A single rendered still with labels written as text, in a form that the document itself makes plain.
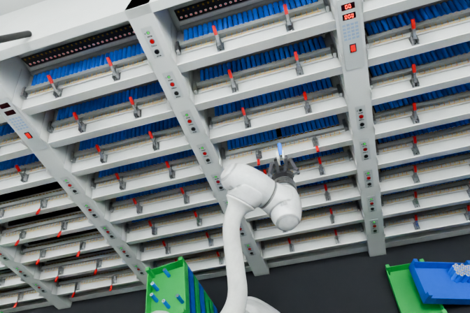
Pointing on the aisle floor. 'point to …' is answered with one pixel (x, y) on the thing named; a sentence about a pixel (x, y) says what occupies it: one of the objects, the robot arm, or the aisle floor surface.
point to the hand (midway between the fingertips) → (280, 157)
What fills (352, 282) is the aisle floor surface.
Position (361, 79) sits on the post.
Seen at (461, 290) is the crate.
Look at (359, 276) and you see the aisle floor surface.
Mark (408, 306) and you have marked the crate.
